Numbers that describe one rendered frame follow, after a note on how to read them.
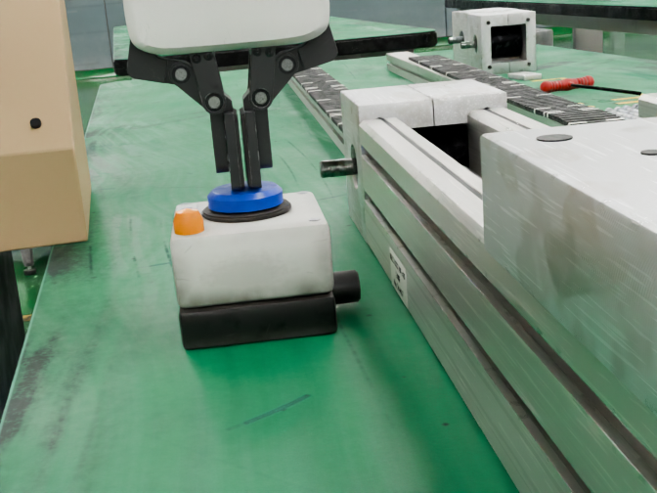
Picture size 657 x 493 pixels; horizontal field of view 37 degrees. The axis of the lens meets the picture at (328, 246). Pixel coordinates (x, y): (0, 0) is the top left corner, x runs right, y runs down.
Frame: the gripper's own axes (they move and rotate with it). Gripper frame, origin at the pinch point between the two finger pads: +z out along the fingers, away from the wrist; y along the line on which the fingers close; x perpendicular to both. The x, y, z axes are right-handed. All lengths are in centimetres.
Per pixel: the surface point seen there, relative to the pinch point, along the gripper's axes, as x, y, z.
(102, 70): -1105, 133, 79
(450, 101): -12.0, -14.1, 0.3
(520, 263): 24.2, -7.4, 0.3
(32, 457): 13.9, 9.9, 9.5
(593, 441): 28.6, -7.9, 3.9
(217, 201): 1.3, 1.6, 2.5
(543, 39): -494, -183, 37
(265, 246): 4.0, -0.6, 4.4
